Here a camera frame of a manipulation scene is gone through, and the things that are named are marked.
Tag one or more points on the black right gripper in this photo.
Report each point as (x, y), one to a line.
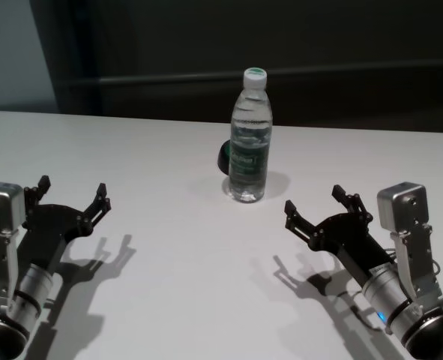
(345, 236)

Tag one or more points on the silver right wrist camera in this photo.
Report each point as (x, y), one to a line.
(404, 210)

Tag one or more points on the green YES button black base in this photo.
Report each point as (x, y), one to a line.
(224, 159)

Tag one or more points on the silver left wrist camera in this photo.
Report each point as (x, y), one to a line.
(0, 225)

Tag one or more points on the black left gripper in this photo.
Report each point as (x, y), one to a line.
(56, 228)

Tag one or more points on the clear water bottle green label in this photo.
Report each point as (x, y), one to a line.
(250, 142)

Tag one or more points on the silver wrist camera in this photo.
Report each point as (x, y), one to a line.
(0, 225)
(404, 210)

